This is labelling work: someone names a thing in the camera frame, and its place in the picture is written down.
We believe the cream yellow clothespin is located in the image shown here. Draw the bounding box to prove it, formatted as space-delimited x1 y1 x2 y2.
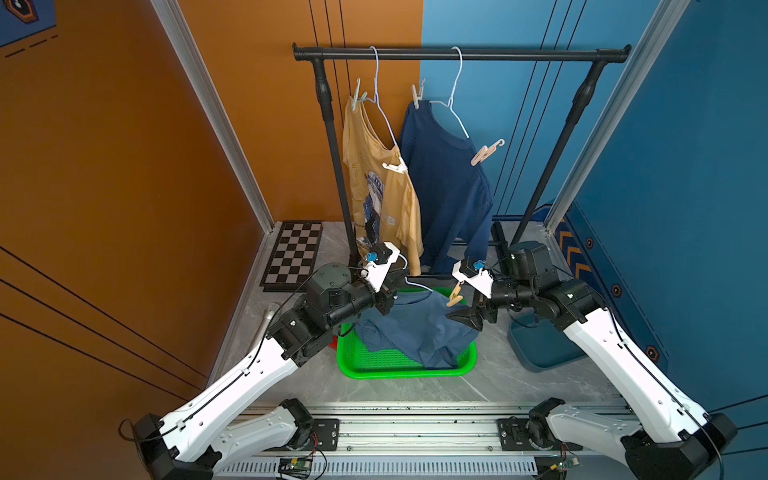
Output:
446 282 463 308

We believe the light blue t-shirt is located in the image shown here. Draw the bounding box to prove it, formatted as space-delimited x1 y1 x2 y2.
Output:
354 289 478 370

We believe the light blue hanger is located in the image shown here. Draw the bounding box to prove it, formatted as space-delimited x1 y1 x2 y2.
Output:
398 253 433 292

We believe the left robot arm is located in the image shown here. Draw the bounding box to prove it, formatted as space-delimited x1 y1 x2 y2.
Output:
131 262 397 479

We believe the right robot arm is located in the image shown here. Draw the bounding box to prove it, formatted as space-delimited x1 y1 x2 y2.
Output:
451 241 737 479

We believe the green plastic basket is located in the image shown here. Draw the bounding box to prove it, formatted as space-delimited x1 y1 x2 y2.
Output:
336 287 478 380

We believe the teal plastic tub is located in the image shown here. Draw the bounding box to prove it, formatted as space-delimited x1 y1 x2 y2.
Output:
507 311 586 373

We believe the black white checkerboard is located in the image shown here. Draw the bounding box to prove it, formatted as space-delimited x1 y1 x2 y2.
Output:
260 221 323 292

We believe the yellow printed t-shirt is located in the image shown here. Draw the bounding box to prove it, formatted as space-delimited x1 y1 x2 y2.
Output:
342 98 424 276

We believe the navy blue t-shirt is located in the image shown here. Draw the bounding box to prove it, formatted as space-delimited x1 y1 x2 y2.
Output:
400 101 493 274

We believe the silver metal cylinder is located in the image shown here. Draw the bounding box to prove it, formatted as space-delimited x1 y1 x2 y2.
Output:
254 302 280 343

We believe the white clothespin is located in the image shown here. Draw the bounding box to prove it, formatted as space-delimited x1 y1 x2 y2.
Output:
382 156 408 174

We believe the light pink clothespin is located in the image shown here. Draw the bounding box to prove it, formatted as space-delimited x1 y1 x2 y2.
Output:
471 138 505 166

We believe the right green circuit board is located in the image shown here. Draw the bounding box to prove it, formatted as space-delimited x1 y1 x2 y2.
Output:
549 457 581 480

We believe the green circuit board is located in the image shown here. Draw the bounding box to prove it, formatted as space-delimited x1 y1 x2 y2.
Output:
549 457 581 480
276 456 314 480

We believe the left green circuit board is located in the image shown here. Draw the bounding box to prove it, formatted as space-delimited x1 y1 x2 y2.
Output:
276 456 314 480

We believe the pale green clothespin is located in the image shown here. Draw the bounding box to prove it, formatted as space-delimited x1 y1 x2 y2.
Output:
352 78 369 111

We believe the beige clothespin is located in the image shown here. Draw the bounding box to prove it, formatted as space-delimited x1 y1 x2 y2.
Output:
411 79 425 110

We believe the black clothes rack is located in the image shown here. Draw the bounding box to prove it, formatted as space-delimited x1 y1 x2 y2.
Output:
292 44 632 267

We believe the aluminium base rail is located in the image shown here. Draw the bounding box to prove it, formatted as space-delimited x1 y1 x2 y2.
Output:
158 400 685 480

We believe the left white wire hanger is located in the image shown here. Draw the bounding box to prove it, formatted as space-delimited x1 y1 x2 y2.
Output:
368 45 398 147

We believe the white wire hanger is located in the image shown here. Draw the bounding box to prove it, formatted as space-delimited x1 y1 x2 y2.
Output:
368 45 398 147
430 46 470 139

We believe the middle white wire hanger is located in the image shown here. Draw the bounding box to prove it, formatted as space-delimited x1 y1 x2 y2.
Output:
430 46 470 139

